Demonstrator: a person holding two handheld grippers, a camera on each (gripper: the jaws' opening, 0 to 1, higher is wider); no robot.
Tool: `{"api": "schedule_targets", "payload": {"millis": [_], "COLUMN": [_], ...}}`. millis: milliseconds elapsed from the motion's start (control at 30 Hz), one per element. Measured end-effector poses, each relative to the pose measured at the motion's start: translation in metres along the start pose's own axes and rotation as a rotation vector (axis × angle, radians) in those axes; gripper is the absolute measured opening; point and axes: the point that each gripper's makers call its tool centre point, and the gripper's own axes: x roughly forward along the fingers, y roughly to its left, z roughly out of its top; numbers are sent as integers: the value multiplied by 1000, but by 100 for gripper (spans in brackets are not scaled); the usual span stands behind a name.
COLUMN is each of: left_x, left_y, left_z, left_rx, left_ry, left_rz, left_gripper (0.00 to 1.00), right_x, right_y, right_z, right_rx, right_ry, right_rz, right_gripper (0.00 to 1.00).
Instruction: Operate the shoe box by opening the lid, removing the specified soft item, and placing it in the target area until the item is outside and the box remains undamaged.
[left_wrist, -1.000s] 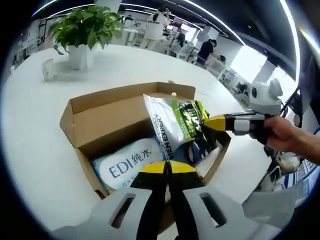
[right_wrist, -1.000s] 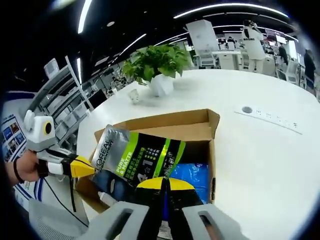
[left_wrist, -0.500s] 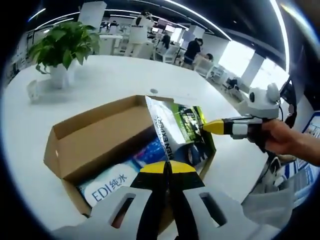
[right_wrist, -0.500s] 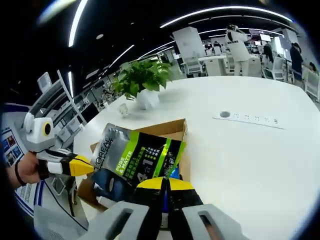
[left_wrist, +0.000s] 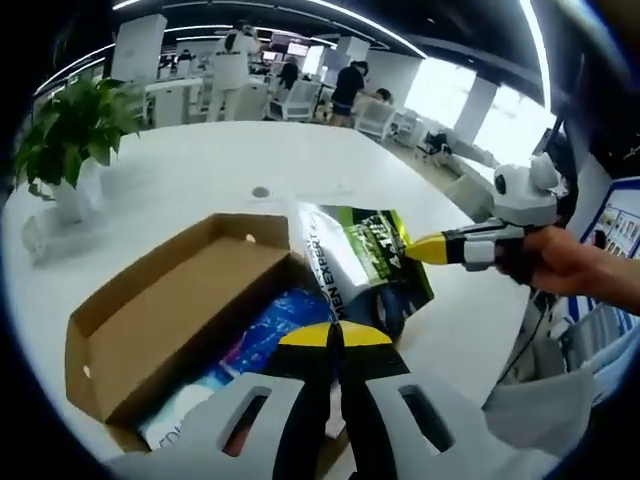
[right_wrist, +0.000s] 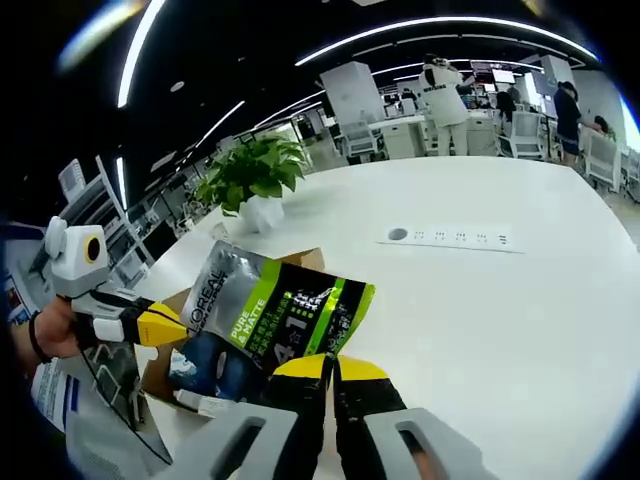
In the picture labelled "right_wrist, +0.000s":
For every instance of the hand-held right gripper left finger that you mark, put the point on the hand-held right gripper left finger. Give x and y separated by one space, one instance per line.
295 415

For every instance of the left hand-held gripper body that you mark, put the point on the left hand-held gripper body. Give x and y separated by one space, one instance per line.
75 260

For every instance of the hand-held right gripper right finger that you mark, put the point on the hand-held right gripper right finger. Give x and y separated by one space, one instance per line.
370 410

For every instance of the brown cardboard shoe box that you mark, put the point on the brown cardboard shoe box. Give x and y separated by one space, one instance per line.
160 375

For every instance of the dark blue soft wipes pack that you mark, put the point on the dark blue soft wipes pack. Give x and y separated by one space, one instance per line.
220 365

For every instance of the white bottle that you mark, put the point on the white bottle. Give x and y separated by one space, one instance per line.
195 400

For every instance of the silver green soft pouch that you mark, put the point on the silver green soft pouch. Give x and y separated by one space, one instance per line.
310 310

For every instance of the person's left hand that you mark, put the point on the person's left hand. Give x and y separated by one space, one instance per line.
62 327

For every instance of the black wristband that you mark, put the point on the black wristband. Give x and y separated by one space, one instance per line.
36 336

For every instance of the white table socket strip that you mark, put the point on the white table socket strip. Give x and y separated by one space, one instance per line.
450 238

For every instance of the green potted plant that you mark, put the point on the green potted plant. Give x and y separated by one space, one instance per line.
260 165

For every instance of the white ceiling light strip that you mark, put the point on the white ceiling light strip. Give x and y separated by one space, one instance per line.
302 60

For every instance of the white office chair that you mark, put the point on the white office chair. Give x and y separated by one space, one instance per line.
526 135
602 160

